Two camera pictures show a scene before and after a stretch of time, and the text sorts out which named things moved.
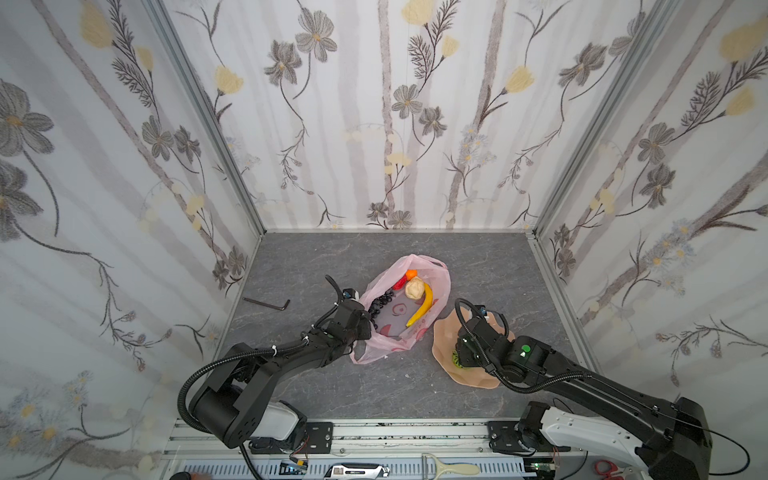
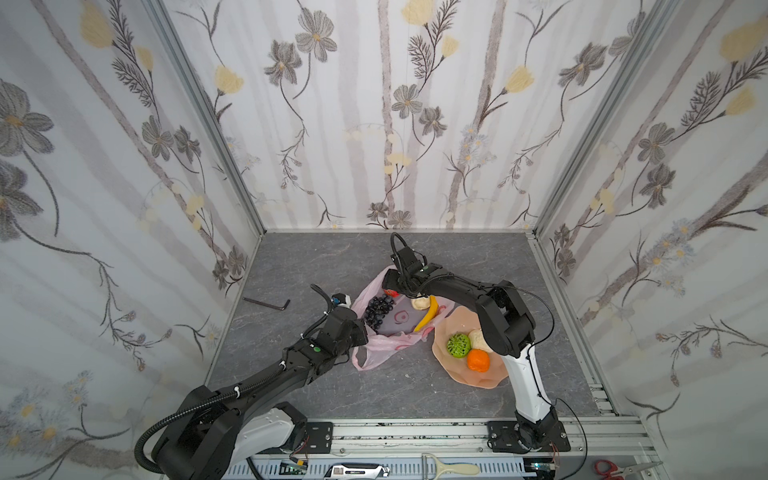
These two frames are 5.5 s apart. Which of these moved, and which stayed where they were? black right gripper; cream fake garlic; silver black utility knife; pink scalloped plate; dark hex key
Moved: black right gripper; cream fake garlic
Stayed: silver black utility knife; dark hex key; pink scalloped plate
